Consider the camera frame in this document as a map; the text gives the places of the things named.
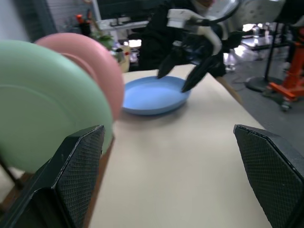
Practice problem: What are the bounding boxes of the blue plate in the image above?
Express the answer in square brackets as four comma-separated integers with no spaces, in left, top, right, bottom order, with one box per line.
[121,76,192,116]

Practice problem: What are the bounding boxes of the black cup with orange tools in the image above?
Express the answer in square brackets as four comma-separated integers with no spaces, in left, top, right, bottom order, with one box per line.
[75,13,93,37]

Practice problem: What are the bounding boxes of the green plant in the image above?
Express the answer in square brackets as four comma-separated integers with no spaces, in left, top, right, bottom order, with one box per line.
[92,29,115,51]

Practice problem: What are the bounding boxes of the green plate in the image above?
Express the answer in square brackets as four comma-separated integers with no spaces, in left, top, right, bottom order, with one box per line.
[0,39,114,174]

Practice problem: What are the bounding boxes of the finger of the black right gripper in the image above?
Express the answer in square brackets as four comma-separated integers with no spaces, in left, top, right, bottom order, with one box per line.
[182,55,222,93]
[157,46,185,79]

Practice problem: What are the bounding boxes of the cream container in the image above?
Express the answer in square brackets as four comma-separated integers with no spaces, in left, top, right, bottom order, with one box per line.
[115,45,132,73]

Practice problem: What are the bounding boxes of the person in black clothes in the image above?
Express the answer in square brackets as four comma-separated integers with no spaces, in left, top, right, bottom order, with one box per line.
[139,0,228,72]

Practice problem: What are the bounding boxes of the brown wooden dish rack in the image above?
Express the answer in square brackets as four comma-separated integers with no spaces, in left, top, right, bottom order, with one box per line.
[0,136,116,228]

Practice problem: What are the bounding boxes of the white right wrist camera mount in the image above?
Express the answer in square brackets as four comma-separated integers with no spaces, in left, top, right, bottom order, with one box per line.
[166,9,223,56]

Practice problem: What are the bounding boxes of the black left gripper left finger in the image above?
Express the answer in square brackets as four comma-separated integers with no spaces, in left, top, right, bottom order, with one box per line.
[0,125,105,228]

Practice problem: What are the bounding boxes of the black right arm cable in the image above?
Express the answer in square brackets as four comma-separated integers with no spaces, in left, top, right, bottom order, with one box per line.
[189,0,241,26]

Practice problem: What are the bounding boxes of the black round-base pole stand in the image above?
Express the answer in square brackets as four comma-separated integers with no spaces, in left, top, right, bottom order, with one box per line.
[245,23,277,93]

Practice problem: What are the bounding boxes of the orange metal stand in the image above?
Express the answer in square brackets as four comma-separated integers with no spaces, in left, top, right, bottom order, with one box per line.
[262,39,304,113]

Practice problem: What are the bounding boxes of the pink plate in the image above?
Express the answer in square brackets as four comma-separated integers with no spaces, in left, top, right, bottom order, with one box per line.
[35,32,125,122]

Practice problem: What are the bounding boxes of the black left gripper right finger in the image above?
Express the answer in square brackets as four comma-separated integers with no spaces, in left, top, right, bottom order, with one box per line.
[233,123,304,228]

